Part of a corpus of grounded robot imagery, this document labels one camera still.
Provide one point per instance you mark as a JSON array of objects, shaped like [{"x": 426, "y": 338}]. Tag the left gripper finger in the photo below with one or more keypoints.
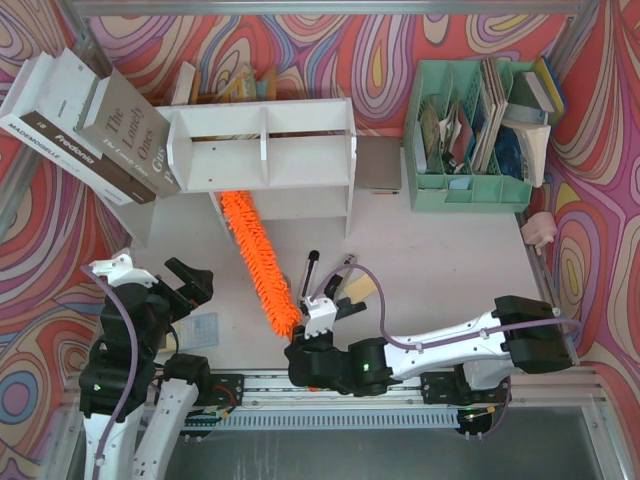
[
  {"x": 187, "y": 304},
  {"x": 195, "y": 281}
]

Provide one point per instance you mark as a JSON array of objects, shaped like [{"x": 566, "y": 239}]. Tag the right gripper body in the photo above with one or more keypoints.
[{"x": 326, "y": 336}]

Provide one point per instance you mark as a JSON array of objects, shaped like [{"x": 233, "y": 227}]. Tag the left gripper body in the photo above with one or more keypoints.
[{"x": 176, "y": 292}]

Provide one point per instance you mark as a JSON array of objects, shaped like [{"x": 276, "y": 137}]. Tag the orange microfiber duster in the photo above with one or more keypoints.
[{"x": 260, "y": 259}]

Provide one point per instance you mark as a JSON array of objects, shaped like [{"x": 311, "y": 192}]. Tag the white black utility knife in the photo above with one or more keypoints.
[{"x": 308, "y": 272}]

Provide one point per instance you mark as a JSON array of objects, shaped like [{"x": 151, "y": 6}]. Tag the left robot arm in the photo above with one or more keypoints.
[{"x": 133, "y": 410}]

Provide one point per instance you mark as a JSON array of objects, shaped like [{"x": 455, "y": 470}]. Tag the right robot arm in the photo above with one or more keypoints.
[{"x": 518, "y": 335}]

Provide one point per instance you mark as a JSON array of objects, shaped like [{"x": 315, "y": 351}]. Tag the white wooden bookshelf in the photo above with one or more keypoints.
[{"x": 297, "y": 158}]

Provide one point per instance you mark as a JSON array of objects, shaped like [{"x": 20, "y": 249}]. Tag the yellow blue calculator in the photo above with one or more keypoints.
[{"x": 197, "y": 331}]

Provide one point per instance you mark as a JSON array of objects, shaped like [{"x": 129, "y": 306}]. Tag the black vacuum nozzle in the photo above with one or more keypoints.
[{"x": 345, "y": 308}]

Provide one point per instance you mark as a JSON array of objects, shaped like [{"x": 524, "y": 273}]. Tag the yellow sticky note pad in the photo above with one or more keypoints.
[{"x": 360, "y": 289}]

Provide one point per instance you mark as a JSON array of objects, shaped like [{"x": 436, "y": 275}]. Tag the brown Lonely Ones book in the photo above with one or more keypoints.
[{"x": 123, "y": 125}]

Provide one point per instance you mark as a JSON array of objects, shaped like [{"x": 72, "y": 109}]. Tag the books behind shelf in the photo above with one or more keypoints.
[{"x": 243, "y": 87}]

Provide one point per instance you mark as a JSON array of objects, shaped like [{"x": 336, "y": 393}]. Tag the white brown Fredonia book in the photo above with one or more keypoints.
[{"x": 44, "y": 107}]

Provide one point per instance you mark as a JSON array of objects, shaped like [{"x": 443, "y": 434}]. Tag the green desk organizer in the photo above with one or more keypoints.
[{"x": 450, "y": 135}]

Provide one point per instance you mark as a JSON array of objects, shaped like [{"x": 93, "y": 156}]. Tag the pink pig figurine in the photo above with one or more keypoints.
[{"x": 539, "y": 230}]

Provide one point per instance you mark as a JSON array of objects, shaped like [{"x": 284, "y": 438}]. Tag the open white paperback book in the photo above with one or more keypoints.
[{"x": 533, "y": 140}]

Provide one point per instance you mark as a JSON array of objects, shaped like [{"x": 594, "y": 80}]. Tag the grey blue yellow books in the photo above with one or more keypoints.
[{"x": 535, "y": 85}]

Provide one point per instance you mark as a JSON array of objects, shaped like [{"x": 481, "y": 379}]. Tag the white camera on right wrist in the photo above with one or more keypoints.
[{"x": 322, "y": 314}]

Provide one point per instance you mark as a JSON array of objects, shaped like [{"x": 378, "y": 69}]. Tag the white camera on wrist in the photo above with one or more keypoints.
[
  {"x": 322, "y": 314},
  {"x": 121, "y": 270}
]

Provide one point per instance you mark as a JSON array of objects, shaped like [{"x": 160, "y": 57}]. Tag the white camera on left wrist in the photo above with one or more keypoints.
[{"x": 121, "y": 270}]

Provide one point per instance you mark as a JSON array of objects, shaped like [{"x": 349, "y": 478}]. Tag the aluminium rail with mounts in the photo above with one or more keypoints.
[{"x": 271, "y": 390}]

